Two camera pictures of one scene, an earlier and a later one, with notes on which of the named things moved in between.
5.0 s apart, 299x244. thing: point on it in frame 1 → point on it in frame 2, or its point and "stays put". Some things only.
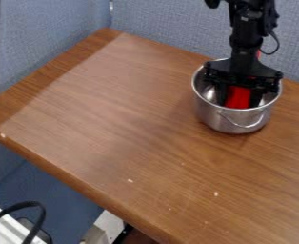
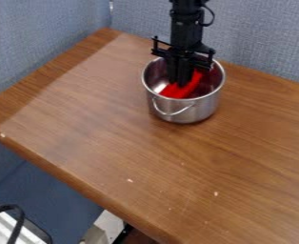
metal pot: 229,120 → 195,109
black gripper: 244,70 → 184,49
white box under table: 104,231 stays put
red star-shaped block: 237,98 → 173,91
